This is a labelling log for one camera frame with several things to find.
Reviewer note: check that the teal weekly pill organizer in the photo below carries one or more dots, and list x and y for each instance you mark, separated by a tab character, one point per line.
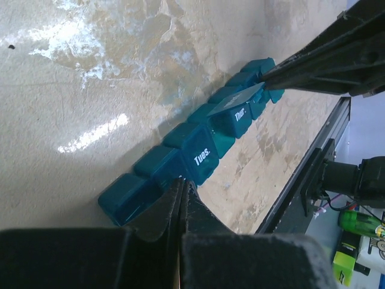
193	149

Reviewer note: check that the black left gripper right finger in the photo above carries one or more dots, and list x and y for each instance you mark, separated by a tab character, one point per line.
213	256

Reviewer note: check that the green bottle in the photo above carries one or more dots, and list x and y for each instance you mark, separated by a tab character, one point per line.
361	224

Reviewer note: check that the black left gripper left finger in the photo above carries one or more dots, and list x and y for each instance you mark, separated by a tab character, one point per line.
142	254

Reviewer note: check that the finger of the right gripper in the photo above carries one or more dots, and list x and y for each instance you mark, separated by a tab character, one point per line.
346	58

